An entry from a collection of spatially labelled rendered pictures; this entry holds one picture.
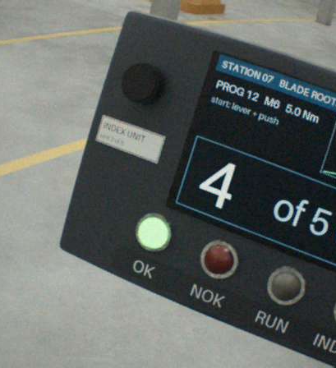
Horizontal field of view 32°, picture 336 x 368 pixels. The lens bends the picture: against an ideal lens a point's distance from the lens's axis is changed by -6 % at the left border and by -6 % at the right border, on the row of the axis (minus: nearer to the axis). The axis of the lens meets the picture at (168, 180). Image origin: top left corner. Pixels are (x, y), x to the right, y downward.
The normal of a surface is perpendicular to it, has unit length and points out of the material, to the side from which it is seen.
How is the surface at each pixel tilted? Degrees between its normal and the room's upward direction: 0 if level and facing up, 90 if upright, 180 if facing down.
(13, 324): 0
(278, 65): 75
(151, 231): 71
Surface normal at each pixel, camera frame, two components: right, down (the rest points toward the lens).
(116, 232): -0.37, 0.07
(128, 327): 0.18, -0.88
